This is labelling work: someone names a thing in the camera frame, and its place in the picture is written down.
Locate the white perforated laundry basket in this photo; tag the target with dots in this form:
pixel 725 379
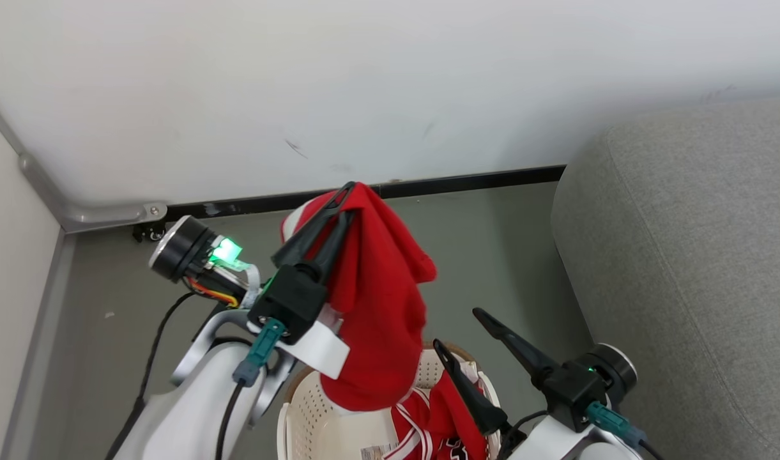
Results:
pixel 319 421

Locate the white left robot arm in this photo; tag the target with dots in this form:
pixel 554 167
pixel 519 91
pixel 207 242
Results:
pixel 185 409

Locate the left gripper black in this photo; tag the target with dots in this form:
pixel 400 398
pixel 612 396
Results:
pixel 294 300

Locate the grey fabric sofa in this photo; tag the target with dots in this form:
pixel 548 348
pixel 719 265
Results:
pixel 683 268

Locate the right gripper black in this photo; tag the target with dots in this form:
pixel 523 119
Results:
pixel 572 393

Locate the white barcode label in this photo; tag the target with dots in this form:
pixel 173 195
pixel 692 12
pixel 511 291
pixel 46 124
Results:
pixel 378 452

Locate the plain red garment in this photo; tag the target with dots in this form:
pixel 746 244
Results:
pixel 377 306

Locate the small black floor bracket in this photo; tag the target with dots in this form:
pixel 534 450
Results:
pixel 148 232

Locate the grey metal corner trim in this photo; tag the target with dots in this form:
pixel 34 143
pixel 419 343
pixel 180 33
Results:
pixel 102 214

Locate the red jersey with black letters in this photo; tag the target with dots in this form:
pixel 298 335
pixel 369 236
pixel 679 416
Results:
pixel 444 421

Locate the black baseboard strip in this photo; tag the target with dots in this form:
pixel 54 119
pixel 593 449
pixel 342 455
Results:
pixel 428 186

